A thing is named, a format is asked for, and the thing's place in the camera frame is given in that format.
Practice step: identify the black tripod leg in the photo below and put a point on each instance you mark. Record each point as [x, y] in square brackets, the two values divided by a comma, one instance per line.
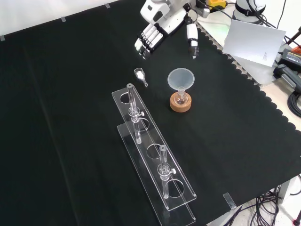
[294, 37]

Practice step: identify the clear acrylic funnel stand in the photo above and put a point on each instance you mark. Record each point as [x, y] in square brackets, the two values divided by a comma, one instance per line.
[150, 143]

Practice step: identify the translucent plastic funnel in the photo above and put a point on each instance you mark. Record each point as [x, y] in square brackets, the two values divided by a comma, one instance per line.
[180, 78]

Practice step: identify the black power adapter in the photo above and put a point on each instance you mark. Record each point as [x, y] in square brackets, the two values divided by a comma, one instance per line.
[292, 57]

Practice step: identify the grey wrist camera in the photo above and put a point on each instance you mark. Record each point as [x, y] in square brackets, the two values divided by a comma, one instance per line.
[204, 12]

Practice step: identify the yellow stop button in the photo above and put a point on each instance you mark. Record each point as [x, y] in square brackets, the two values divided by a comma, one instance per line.
[217, 3]

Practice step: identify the black cloth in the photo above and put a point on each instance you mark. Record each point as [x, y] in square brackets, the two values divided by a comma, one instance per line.
[70, 117]

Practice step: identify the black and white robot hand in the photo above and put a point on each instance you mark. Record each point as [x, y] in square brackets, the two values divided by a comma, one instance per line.
[164, 17]

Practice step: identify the small round-bottom glass flask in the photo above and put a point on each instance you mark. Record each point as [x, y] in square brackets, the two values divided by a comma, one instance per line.
[181, 99]

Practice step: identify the pale board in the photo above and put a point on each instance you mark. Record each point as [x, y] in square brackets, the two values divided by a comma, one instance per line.
[254, 42]

